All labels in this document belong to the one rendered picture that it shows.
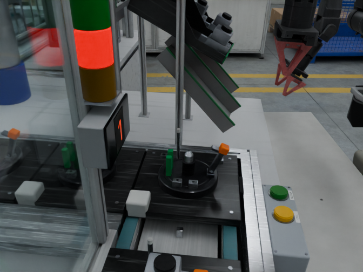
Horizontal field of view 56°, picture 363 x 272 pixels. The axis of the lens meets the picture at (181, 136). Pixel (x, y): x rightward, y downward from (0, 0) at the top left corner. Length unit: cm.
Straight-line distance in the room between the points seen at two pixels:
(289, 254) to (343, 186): 43
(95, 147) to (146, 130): 74
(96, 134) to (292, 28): 40
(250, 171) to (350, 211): 28
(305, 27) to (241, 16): 414
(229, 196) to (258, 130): 54
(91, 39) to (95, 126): 11
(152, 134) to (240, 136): 31
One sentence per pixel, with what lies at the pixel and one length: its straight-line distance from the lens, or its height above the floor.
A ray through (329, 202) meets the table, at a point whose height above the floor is 86.
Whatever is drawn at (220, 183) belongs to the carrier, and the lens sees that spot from 80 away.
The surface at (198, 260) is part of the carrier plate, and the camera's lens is 64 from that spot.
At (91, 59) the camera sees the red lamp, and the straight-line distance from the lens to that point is 47.
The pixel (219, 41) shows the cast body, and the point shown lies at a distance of 90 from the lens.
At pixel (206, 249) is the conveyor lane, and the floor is 92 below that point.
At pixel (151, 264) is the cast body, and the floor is 109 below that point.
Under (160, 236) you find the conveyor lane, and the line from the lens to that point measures 75.
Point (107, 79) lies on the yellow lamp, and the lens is 49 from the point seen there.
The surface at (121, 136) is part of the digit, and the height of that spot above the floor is 119.
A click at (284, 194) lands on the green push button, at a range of 81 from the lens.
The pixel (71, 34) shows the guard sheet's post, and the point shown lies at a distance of 49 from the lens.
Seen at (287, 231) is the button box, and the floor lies 96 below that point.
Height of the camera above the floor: 147
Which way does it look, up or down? 31 degrees down
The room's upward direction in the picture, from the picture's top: 1 degrees clockwise
